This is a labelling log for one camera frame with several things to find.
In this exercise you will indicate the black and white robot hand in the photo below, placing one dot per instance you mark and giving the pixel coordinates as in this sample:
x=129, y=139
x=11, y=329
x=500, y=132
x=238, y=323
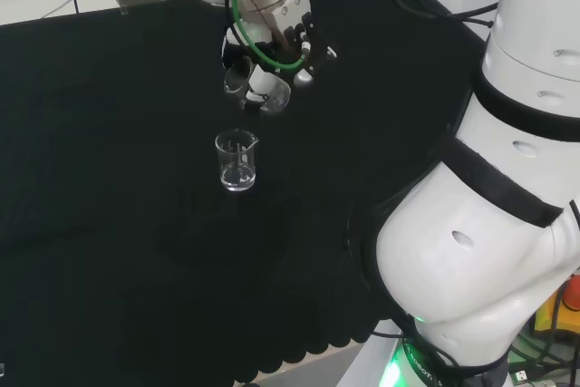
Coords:
x=258, y=81

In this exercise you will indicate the small clear glass beaker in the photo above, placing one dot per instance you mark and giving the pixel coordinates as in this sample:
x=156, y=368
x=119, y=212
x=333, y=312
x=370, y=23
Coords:
x=277, y=99

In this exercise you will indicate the clear glass beaker with water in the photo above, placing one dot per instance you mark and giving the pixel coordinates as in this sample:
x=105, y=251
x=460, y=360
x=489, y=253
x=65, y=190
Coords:
x=235, y=165

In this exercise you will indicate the black bench cloth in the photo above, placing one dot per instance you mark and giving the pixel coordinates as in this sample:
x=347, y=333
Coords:
x=113, y=178

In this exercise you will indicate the yellow emergency stop button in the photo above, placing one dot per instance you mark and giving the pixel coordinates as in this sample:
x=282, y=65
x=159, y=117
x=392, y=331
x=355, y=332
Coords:
x=555, y=314

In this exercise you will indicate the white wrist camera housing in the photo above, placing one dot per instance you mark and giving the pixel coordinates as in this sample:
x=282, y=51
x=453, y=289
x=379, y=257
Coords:
x=292, y=8

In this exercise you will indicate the clear plastic bracket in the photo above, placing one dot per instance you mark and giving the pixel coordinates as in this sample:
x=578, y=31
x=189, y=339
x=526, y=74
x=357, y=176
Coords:
x=123, y=10

